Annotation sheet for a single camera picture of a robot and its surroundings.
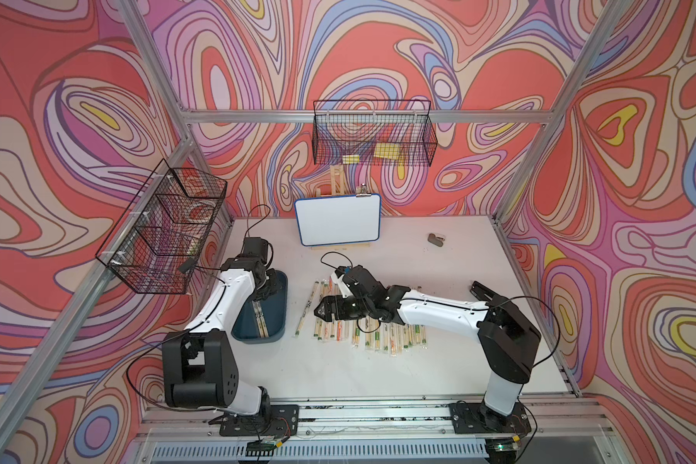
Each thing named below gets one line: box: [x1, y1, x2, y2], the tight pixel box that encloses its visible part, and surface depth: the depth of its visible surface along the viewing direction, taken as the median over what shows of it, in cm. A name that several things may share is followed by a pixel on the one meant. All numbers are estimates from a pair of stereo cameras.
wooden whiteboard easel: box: [310, 164, 371, 251], surface depth 95 cm
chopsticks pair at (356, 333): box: [351, 319, 361, 348], surface depth 90 cm
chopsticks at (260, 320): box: [251, 299, 270, 339], surface depth 93 cm
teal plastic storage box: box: [231, 269, 289, 345], surface depth 91 cm
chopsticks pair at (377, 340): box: [373, 326, 382, 352], surface depth 89 cm
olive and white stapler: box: [427, 232, 445, 248], surface depth 113 cm
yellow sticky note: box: [373, 143, 401, 160], surface depth 92 cm
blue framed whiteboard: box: [293, 193, 381, 247], surface depth 98 cm
